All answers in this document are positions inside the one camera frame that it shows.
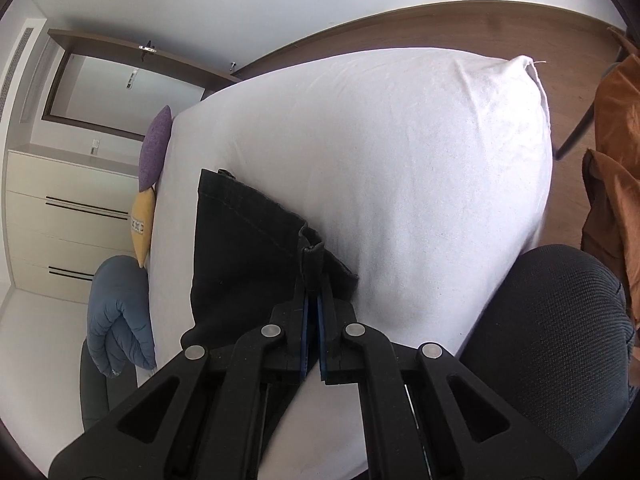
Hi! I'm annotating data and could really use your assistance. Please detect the yellow cushion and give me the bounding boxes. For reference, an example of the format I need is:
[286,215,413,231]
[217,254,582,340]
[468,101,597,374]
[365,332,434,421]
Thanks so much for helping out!
[130,188,156,268]

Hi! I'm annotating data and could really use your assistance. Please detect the white bed sheet mattress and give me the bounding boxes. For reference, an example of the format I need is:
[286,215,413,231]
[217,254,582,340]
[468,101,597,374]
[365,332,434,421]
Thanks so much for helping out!
[146,46,554,480]

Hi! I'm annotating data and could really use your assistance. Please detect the orange brown cloth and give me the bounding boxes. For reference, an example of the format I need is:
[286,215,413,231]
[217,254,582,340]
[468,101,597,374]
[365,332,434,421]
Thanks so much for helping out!
[580,54,639,323]

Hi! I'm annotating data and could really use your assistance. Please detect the black office chair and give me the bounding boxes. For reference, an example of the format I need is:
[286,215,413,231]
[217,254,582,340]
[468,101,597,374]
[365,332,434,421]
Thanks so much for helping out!
[460,245,639,479]

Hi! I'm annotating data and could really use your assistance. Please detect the dark grey bed headboard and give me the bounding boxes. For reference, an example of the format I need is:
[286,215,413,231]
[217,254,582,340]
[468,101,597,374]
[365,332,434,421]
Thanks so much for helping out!
[79,341,138,431]

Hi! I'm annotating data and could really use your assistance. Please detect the purple cushion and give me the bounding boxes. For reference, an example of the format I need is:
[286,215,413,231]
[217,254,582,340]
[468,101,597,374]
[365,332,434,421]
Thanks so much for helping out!
[138,105,172,192]

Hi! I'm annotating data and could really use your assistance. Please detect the brown framed mirror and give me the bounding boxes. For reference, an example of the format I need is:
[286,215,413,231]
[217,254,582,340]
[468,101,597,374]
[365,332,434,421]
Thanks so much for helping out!
[42,28,240,142]

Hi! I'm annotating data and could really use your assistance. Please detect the cream drawer cabinet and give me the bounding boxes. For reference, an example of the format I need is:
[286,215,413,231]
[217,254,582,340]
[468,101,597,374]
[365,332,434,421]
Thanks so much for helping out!
[4,144,138,304]

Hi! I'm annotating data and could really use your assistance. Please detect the black denim pants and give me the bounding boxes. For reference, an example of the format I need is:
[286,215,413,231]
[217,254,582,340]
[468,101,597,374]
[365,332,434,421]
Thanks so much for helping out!
[181,169,358,349]

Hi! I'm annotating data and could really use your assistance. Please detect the blue rolled duvet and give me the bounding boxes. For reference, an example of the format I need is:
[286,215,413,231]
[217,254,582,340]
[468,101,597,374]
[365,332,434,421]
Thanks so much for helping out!
[86,255,156,378]

